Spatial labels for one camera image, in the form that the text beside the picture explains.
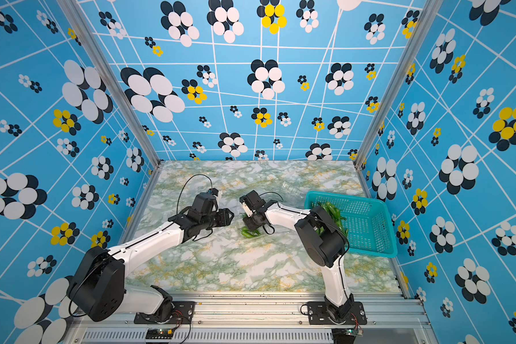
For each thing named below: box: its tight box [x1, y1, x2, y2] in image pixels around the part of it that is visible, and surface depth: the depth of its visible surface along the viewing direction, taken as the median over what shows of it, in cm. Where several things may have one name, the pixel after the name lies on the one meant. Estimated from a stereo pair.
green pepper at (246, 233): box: [240, 226, 261, 238], surface depth 93 cm
